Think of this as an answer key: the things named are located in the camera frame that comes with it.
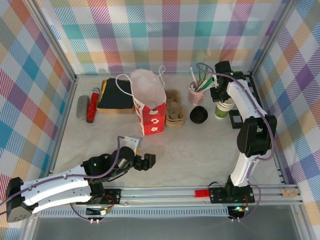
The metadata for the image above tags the grey slotted cable duct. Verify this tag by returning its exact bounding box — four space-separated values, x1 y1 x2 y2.
37 208 230 219

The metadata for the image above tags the small connector board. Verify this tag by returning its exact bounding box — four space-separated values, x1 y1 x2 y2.
86 206 111 216
228 205 251 213

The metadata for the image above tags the green plastic straw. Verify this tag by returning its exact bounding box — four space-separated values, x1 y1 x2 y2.
198 72 216 91

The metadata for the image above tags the aluminium frame post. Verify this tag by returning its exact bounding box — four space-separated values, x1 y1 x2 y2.
26 0 77 82
250 0 301 78

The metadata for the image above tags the brown pulp cup carrier stack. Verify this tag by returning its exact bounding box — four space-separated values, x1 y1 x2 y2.
163 89 187 128

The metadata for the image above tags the yellow napkin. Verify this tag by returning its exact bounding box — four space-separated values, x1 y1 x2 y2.
100 80 109 101

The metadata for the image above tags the pink straw holder cup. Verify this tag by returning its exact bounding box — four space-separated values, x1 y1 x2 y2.
187 81 206 105

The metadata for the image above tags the red glitter toy microphone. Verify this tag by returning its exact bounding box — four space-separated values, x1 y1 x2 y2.
85 87 101 124

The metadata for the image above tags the aluminium frame rail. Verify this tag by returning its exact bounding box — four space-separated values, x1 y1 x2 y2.
74 71 253 77
251 73 291 186
44 77 78 188

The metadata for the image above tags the green white paper cup stack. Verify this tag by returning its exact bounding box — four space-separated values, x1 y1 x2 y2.
214 98 235 120

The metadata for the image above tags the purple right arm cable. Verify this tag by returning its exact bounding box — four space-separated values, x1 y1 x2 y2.
196 62 276 222

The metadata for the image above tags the red white paper gift bag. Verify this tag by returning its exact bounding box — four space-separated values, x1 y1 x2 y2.
116 65 167 137

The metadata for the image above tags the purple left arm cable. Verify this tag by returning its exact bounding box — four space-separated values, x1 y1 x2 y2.
0 135 126 223

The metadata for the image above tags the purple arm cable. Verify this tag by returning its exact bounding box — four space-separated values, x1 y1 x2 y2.
196 62 276 222
0 135 126 223

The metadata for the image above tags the wide aluminium base rail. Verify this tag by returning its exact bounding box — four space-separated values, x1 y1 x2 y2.
27 184 305 209

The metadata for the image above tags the white plastic straw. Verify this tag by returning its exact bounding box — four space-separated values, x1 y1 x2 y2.
189 66 197 86

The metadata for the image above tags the navy napkin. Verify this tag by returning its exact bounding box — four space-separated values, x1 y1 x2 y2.
98 77 135 110

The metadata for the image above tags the black cup lid stack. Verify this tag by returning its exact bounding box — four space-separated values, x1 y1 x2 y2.
189 105 209 124

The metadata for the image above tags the white wrapped straw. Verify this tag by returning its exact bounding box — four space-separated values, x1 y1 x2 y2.
197 76 216 93

